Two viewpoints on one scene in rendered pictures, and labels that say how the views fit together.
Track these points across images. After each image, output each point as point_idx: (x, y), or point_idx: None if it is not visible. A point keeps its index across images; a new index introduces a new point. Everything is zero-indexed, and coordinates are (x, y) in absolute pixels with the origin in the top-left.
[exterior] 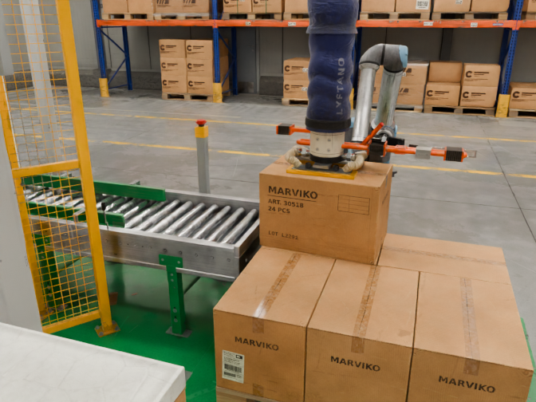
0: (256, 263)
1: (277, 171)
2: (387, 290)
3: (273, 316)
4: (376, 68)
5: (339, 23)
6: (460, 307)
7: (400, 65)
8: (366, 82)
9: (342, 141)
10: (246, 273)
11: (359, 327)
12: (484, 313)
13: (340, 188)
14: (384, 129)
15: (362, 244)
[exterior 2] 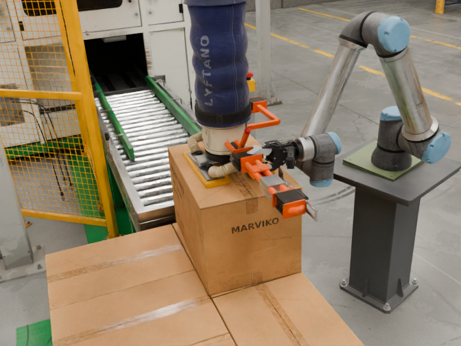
0: (138, 235)
1: (180, 151)
2: (159, 327)
3: (54, 285)
4: (353, 47)
5: None
6: None
7: (382, 47)
8: (333, 65)
9: (226, 139)
10: (116, 239)
11: (69, 339)
12: None
13: (188, 193)
14: (304, 137)
15: (202, 266)
